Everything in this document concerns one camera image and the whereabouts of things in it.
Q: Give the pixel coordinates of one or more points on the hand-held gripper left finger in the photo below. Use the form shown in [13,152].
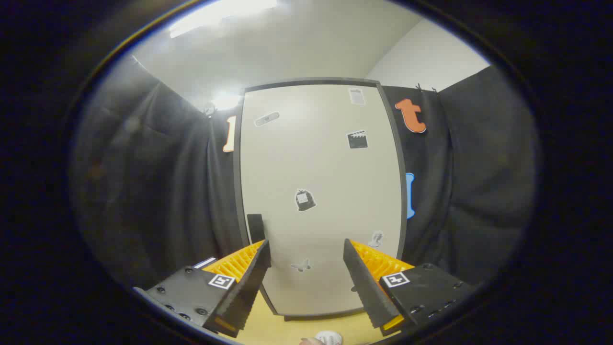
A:
[251,282]

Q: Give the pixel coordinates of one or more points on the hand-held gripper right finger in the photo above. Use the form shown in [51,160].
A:
[364,282]

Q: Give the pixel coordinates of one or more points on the grey shoe cabinet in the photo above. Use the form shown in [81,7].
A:
[236,182]

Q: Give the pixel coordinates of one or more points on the white shoe cabinet door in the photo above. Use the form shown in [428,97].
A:
[316,158]

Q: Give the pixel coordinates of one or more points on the black backdrop cloth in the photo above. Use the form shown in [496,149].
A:
[479,191]

